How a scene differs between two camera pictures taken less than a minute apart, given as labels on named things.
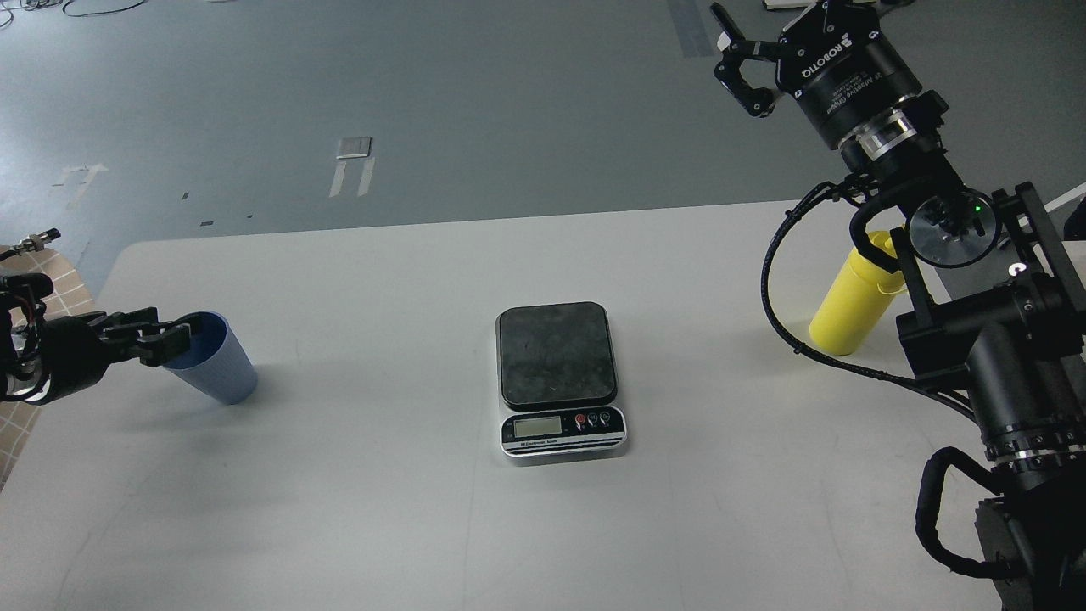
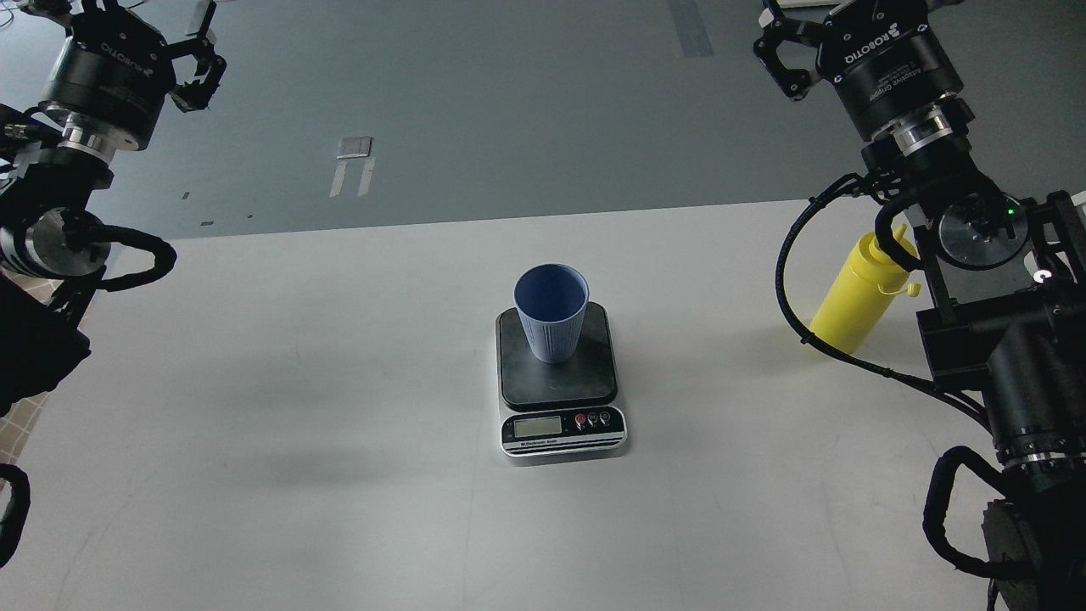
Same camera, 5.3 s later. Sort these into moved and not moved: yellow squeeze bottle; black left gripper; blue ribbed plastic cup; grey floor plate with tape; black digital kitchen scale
Moved: black left gripper; blue ribbed plastic cup
Not moved: yellow squeeze bottle; black digital kitchen scale; grey floor plate with tape
